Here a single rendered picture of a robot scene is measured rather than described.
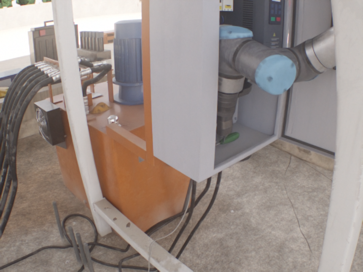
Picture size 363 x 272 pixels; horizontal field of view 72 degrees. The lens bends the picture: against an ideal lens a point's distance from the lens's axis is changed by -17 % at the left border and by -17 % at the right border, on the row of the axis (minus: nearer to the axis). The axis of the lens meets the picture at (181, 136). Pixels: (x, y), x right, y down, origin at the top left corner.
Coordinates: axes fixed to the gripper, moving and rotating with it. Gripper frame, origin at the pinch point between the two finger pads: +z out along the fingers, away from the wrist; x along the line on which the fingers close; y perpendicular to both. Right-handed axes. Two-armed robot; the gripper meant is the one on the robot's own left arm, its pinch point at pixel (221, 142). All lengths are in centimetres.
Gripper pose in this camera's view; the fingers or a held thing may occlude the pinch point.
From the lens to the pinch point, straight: 92.2
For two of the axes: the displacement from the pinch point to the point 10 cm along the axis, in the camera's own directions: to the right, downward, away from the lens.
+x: 6.0, 5.3, -6.0
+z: -0.7, 7.8, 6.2
